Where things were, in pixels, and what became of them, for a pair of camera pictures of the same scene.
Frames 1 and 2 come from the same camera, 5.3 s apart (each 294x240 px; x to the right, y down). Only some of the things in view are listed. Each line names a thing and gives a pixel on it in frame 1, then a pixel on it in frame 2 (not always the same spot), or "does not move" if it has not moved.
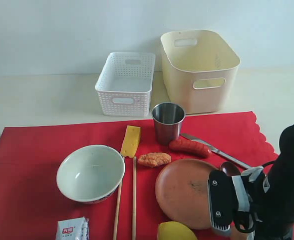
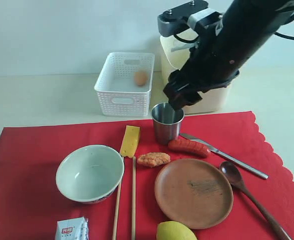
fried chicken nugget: [152, 159] does not move
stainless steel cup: [167, 117] does not move
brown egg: [236, 234] -> [140, 77]
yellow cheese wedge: [131, 141] does not move
